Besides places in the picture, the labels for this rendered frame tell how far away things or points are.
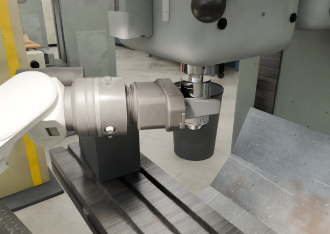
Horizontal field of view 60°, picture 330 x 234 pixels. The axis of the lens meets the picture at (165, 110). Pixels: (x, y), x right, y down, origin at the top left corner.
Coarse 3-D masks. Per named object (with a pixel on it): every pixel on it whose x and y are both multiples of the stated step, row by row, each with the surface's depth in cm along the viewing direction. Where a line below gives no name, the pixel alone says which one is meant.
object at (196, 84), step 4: (184, 76) 45; (188, 76) 45; (204, 76) 45; (180, 80) 44; (184, 80) 43; (188, 80) 42; (192, 80) 42; (196, 80) 42; (200, 80) 42; (204, 80) 42; (208, 80) 42; (184, 84) 42; (188, 84) 42; (192, 84) 42; (196, 84) 42; (200, 84) 42; (204, 84) 42; (208, 84) 42; (192, 88) 42; (196, 88) 42; (200, 88) 42; (204, 88) 42
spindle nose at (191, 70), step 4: (184, 64) 41; (184, 68) 42; (188, 68) 41; (192, 68) 41; (196, 68) 41; (200, 68) 41; (204, 68) 41; (208, 68) 41; (184, 72) 42; (188, 72) 41; (192, 72) 41; (196, 72) 41; (200, 72) 41; (204, 72) 41; (208, 72) 41
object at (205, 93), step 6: (180, 84) 44; (180, 90) 44; (186, 90) 42; (192, 90) 42; (198, 90) 42; (204, 90) 42; (210, 90) 43; (186, 96) 43; (192, 96) 42; (198, 96) 42; (204, 96) 43; (186, 120) 44; (192, 120) 44; (198, 120) 44; (204, 120) 44
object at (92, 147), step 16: (128, 128) 74; (80, 144) 91; (96, 144) 71; (112, 144) 73; (128, 144) 76; (96, 160) 73; (112, 160) 75; (128, 160) 77; (96, 176) 77; (112, 176) 76
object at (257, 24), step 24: (168, 0) 31; (240, 0) 30; (264, 0) 32; (288, 0) 35; (168, 24) 32; (192, 24) 29; (216, 24) 29; (240, 24) 31; (264, 24) 34; (288, 24) 37; (144, 48) 38; (168, 48) 33; (192, 48) 30; (216, 48) 30; (240, 48) 33; (264, 48) 36
